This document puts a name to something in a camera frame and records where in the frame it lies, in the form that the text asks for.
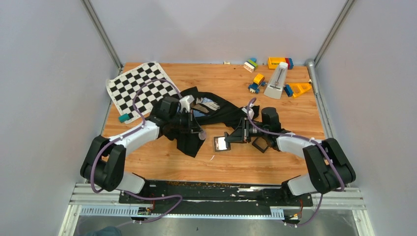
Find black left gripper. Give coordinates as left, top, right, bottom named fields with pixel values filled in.
left=169, top=109, right=203, bottom=133

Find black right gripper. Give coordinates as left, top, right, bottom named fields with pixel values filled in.
left=225, top=118, right=268, bottom=144

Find black printed t-shirt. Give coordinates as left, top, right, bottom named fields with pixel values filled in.
left=147, top=87, right=260, bottom=157

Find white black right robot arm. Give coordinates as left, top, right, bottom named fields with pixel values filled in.
left=225, top=107, right=356, bottom=206

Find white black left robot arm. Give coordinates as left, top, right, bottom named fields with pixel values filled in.
left=80, top=95, right=206, bottom=203

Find white metronome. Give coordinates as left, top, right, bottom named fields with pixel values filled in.
left=264, top=62, right=288, bottom=99

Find yellow blue toy car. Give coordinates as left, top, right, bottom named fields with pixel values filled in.
left=248, top=73, right=266, bottom=94

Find white green toy bricks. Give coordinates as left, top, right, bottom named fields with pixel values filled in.
left=243, top=58, right=258, bottom=73

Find black white checkerboard mat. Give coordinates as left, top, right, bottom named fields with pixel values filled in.
left=106, top=62, right=178, bottom=124

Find teal small block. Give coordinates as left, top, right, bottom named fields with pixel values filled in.
left=118, top=114, right=130, bottom=123

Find orange triangular toy piece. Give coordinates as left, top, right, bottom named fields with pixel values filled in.
left=289, top=83, right=312, bottom=98

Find yellow toy brick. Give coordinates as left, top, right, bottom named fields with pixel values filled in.
left=268, top=57, right=287, bottom=69

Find red blue toy brick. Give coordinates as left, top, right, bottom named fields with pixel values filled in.
left=285, top=58, right=294, bottom=70

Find grey metal pipe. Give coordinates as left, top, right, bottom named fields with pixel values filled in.
left=305, top=59, right=320, bottom=97

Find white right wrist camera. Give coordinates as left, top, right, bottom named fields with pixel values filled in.
left=241, top=107, right=255, bottom=119

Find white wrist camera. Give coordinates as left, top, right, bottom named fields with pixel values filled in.
left=179, top=95, right=194, bottom=113
left=241, top=107, right=255, bottom=119

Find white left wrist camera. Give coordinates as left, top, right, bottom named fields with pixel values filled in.
left=179, top=95, right=194, bottom=113

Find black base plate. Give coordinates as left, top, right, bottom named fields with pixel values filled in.
left=119, top=180, right=313, bottom=215

